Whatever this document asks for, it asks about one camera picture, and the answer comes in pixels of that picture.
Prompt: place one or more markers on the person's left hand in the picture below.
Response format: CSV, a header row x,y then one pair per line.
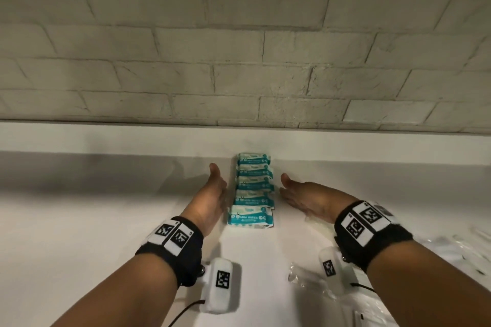
x,y
209,200

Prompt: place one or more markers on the person's right forearm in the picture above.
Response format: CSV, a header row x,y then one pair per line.
x,y
429,284

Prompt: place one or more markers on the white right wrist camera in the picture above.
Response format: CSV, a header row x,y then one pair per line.
x,y
330,267

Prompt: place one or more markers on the black wristband with markers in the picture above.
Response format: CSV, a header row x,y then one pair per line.
x,y
184,257
383,246

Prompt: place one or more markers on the white table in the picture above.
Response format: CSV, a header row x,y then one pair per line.
x,y
76,223

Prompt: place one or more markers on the black left wristband with markers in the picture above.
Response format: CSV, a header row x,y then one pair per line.
x,y
184,257

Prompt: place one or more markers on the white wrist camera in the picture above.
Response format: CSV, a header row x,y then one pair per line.
x,y
330,267
222,296

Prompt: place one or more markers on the black right wristband with markers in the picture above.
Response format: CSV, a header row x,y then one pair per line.
x,y
383,246

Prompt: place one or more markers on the person's right hand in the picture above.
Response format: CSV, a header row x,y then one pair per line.
x,y
318,200

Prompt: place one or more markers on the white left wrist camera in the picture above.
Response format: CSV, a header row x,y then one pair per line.
x,y
222,296

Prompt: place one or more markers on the pile of mixed clear packets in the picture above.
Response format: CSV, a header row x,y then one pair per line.
x,y
305,277

